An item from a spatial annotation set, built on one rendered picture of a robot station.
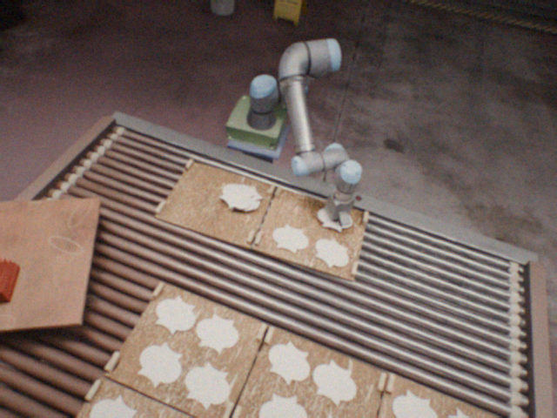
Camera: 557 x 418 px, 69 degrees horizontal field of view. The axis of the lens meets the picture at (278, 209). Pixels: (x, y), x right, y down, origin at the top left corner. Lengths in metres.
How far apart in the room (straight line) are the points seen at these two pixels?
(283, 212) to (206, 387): 0.75
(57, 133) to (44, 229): 2.08
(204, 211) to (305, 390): 0.80
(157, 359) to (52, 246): 0.53
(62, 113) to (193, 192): 2.25
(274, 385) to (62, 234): 0.89
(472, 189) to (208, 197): 2.41
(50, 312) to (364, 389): 1.01
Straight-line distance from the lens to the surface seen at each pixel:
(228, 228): 1.66
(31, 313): 1.49
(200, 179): 1.83
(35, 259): 1.59
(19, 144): 3.68
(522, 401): 1.70
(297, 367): 1.42
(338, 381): 1.43
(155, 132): 2.10
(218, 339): 1.43
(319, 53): 1.59
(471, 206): 3.49
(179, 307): 1.48
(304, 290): 1.56
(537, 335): 1.80
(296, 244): 1.63
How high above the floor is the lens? 2.28
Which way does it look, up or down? 51 degrees down
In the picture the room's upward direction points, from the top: 9 degrees clockwise
